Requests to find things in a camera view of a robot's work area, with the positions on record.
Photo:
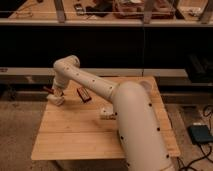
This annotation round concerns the dark blue foot pedal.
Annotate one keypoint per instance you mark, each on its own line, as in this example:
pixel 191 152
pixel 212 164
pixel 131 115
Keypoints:
pixel 200 134

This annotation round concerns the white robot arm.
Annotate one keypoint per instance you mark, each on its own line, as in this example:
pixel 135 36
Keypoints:
pixel 133 113

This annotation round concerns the white plastic cup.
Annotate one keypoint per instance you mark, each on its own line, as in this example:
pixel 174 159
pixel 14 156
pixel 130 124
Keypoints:
pixel 146 85

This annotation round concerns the white patterned box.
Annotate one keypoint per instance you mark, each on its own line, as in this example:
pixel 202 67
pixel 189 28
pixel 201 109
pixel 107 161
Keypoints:
pixel 107 114

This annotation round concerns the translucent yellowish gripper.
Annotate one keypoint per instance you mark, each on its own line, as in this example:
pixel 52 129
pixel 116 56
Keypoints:
pixel 58 92

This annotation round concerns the black remote on shelf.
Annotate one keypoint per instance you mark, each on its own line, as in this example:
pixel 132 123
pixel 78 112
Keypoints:
pixel 79 9

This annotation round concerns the eyeglasses on shelf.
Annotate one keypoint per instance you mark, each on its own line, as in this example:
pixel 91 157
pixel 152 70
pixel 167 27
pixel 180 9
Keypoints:
pixel 23 15

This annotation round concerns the brown chocolate bar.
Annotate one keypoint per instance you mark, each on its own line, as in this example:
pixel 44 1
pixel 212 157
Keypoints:
pixel 83 94

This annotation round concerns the wooden folding table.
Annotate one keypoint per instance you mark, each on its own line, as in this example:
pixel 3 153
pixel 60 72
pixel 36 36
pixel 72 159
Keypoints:
pixel 75 131

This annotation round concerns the tray of clutter on shelf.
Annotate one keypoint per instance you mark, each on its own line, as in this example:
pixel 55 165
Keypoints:
pixel 135 9

